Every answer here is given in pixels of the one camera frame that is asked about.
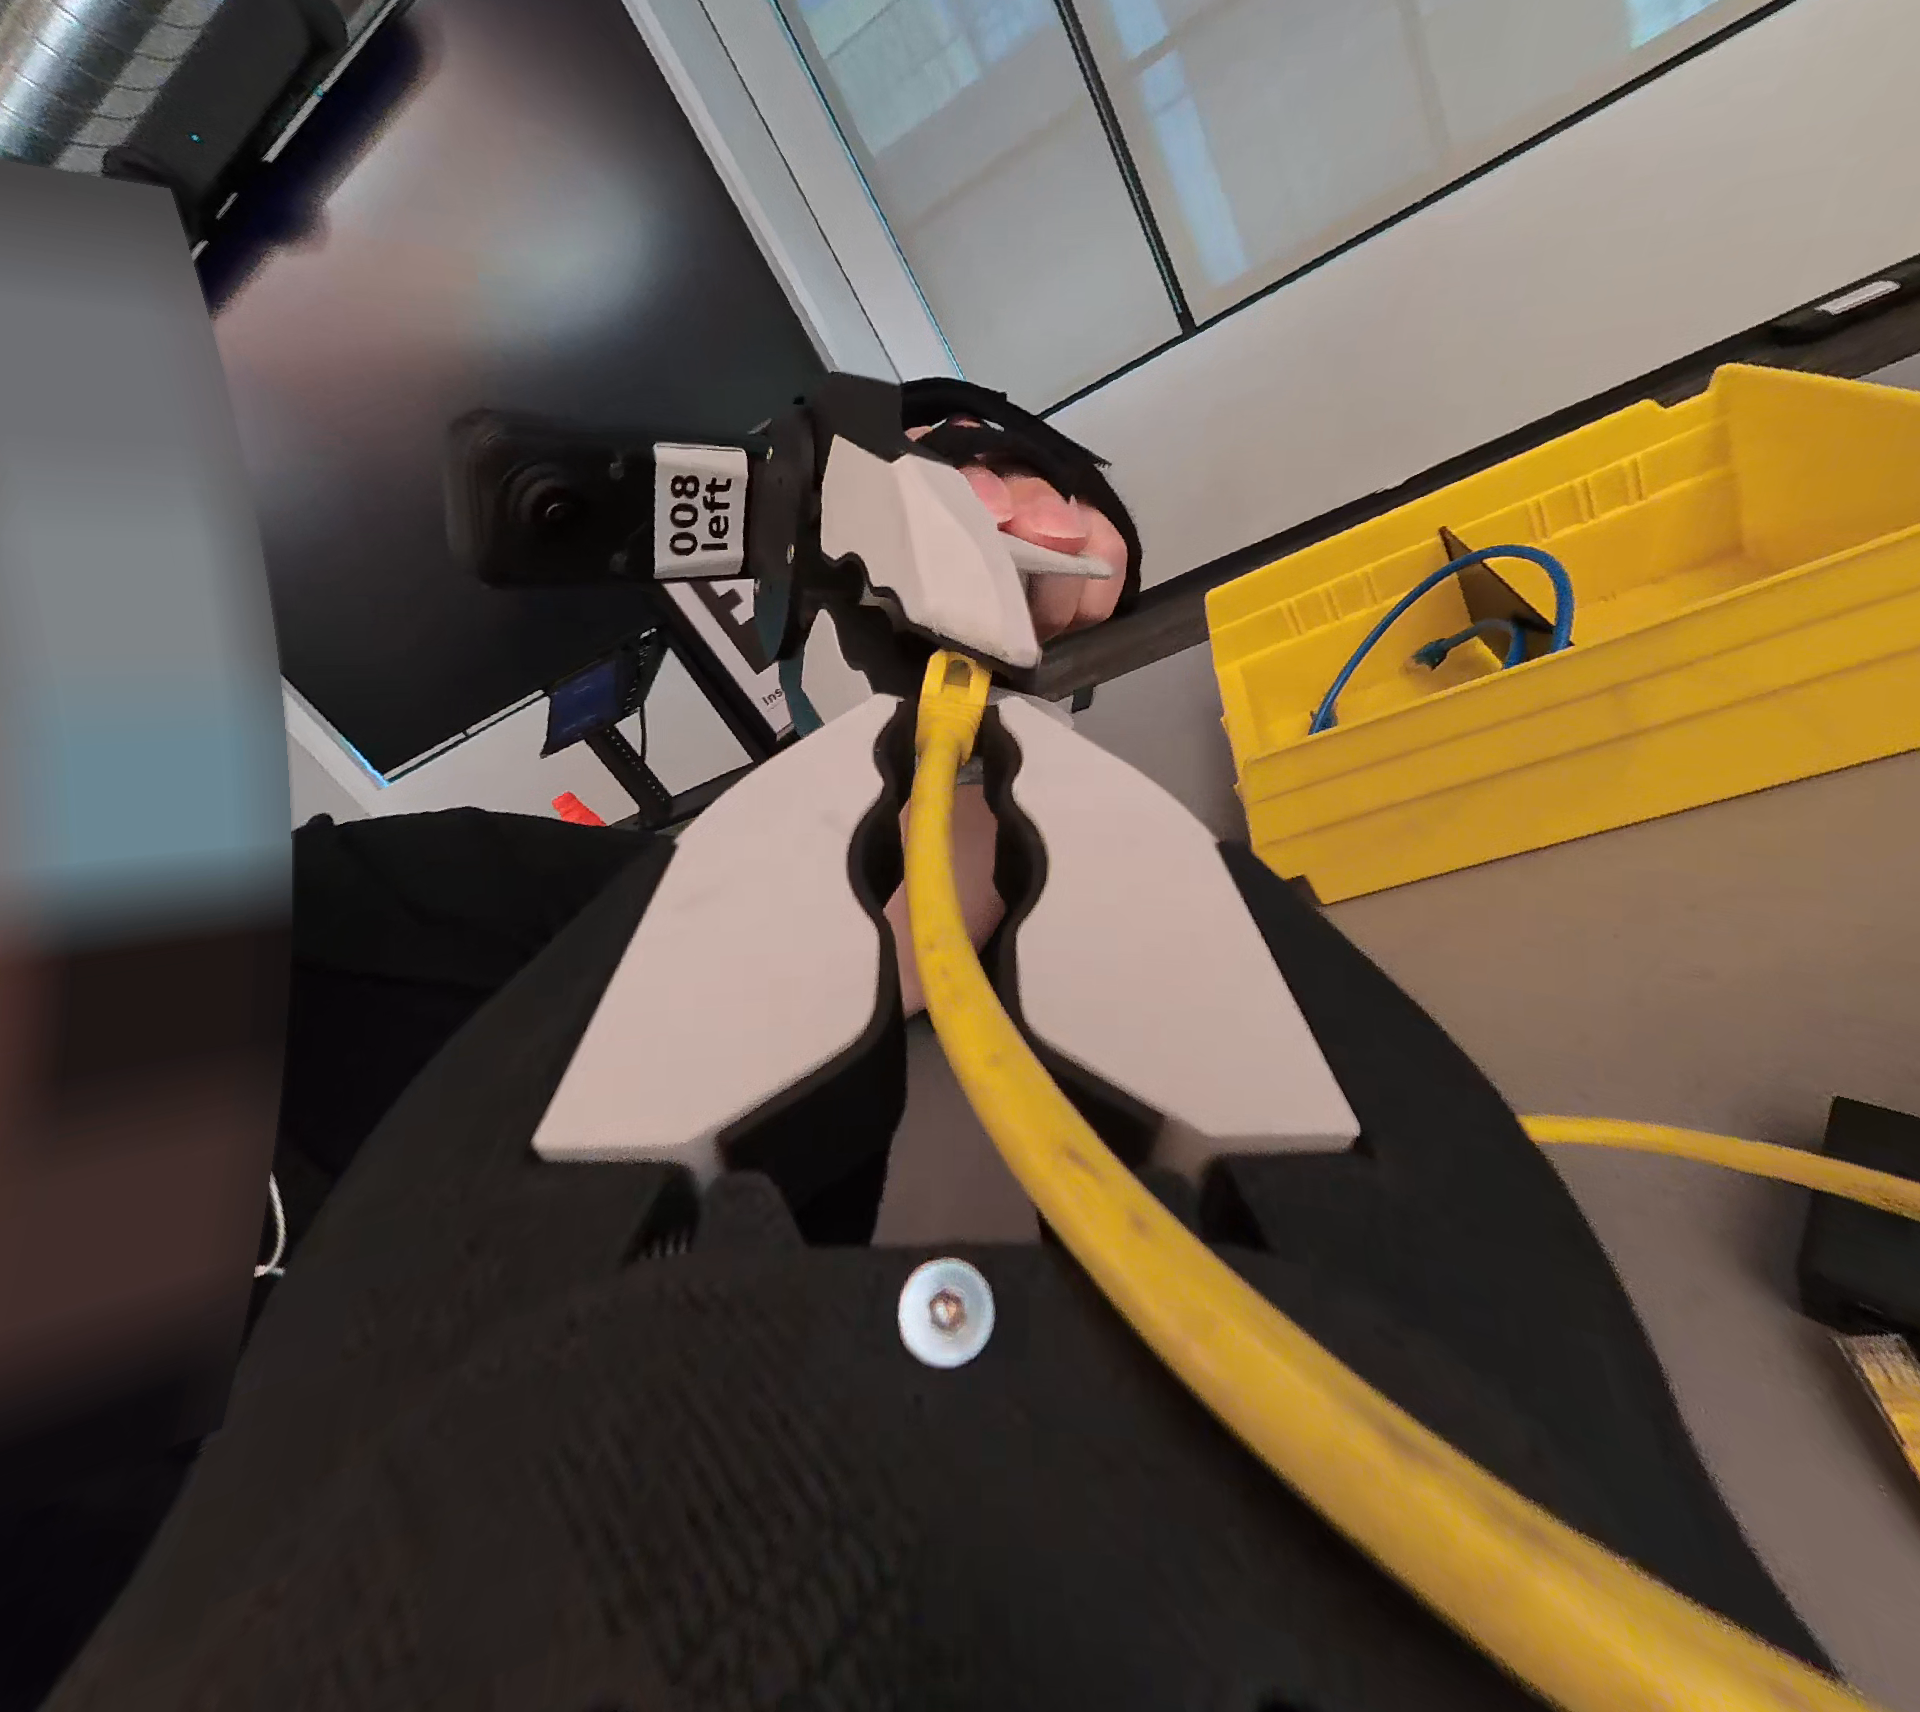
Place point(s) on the black video bar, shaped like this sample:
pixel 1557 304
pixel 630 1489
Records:
pixel 240 76

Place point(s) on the white sign black frame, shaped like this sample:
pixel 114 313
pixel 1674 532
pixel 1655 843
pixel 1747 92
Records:
pixel 734 662

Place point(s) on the black stand legs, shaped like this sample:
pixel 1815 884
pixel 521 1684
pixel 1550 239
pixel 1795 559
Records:
pixel 639 782

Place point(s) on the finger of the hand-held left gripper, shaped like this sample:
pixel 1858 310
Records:
pixel 930 557

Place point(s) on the black ethernet switch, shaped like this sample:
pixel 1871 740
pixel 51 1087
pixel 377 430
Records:
pixel 1875 1270

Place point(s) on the yellow plastic bin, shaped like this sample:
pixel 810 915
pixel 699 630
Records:
pixel 1651 693

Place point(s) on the large glass window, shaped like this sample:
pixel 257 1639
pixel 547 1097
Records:
pixel 1200 16

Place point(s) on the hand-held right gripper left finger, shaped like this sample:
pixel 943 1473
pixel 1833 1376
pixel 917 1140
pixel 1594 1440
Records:
pixel 720 992

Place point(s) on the person's left hand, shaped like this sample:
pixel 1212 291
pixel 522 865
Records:
pixel 1051 504

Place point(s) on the yellow striped object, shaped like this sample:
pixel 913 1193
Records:
pixel 1886 1405

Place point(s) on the small tablet screen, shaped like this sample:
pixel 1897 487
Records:
pixel 593 705

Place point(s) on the red flat object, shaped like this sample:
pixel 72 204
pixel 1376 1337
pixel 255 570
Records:
pixel 575 809

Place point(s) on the large black wall screen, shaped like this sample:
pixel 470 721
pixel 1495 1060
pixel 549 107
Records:
pixel 525 242

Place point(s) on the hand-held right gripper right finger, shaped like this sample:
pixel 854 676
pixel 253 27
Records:
pixel 1170 976

